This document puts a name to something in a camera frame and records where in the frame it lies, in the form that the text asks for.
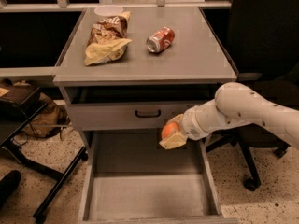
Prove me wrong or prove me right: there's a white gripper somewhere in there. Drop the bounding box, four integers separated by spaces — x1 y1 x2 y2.
159 106 204 149

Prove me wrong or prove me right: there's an orange fruit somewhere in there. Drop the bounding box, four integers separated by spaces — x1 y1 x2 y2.
161 122 179 139

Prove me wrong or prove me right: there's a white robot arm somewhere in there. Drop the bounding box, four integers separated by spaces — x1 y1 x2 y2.
160 82 299 149

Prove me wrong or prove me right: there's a grey drawer cabinet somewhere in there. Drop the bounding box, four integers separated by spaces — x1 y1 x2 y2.
52 6 238 224

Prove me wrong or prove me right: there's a closed upper drawer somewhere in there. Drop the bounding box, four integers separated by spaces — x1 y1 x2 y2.
66 101 205 131

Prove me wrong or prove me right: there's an open middle drawer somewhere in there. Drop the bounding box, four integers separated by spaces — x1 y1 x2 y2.
78 130 238 224

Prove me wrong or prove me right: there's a red soda can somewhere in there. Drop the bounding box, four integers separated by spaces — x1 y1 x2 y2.
146 27 175 53

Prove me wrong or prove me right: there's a brown yellow chip bag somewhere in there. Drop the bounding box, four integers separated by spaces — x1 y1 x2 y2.
84 11 132 66

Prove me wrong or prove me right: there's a brown backpack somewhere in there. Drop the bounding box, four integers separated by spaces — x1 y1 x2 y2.
10 82 68 138

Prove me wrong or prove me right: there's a black office chair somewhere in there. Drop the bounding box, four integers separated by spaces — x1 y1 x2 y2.
205 0 299 192

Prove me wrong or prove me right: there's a black folding table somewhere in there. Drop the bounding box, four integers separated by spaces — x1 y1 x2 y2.
0 82 88 224

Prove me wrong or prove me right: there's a black shoe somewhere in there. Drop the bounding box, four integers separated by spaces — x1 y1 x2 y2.
0 170 21 208

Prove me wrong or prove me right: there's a black drawer handle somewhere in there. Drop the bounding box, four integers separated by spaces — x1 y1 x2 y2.
135 110 162 119

